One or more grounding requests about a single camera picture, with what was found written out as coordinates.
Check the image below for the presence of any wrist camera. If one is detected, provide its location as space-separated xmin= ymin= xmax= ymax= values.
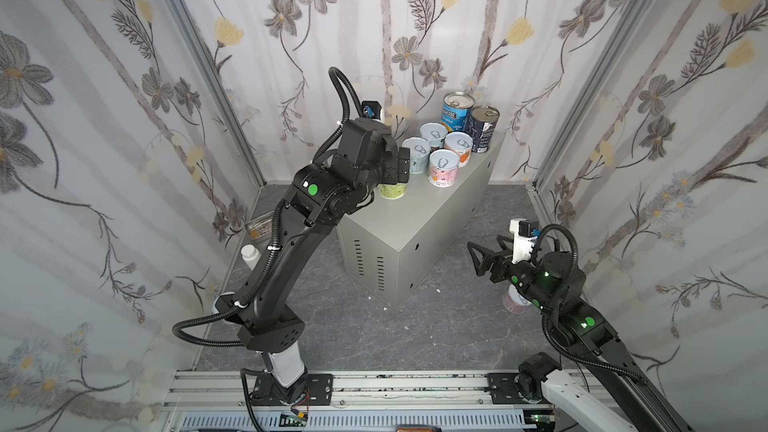
xmin=509 ymin=218 xmax=540 ymax=264
xmin=361 ymin=101 xmax=382 ymax=121

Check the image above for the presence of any metal tray with contents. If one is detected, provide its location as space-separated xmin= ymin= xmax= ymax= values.
xmin=245 ymin=216 xmax=272 ymax=242

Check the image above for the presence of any orange can white lid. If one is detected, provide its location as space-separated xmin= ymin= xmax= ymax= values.
xmin=443 ymin=131 xmax=473 ymax=167

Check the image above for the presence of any light teal can white lid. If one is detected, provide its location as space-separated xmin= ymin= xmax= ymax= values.
xmin=402 ymin=137 xmax=431 ymax=175

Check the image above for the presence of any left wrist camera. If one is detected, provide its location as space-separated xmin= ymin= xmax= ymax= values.
xmin=361 ymin=101 xmax=382 ymax=121

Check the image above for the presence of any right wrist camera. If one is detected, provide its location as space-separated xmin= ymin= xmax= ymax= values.
xmin=509 ymin=218 xmax=540 ymax=264

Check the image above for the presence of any dark navy food can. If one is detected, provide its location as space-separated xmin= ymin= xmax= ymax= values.
xmin=464 ymin=105 xmax=500 ymax=153

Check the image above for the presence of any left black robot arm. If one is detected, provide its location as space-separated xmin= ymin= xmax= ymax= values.
xmin=172 ymin=67 xmax=410 ymax=404

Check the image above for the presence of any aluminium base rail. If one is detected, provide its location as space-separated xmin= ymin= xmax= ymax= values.
xmin=161 ymin=368 xmax=661 ymax=432

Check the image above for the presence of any blue soup can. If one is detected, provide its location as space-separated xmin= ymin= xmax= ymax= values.
xmin=441 ymin=91 xmax=475 ymax=132

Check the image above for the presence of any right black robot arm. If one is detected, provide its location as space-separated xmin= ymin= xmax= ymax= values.
xmin=467 ymin=221 xmax=692 ymax=431

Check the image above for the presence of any white plastic bottle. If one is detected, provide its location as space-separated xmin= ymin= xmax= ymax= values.
xmin=240 ymin=244 xmax=261 ymax=271

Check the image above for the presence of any pale pink can white lid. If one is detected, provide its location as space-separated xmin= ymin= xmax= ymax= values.
xmin=502 ymin=284 xmax=531 ymax=315

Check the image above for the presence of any green can white lid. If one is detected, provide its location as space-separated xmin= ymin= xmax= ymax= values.
xmin=378 ymin=183 xmax=407 ymax=200

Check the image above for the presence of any yellow can white lid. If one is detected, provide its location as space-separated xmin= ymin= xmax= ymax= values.
xmin=211 ymin=291 xmax=234 ymax=314

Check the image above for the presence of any grey metal cabinet box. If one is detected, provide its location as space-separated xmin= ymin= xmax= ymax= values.
xmin=337 ymin=138 xmax=504 ymax=308

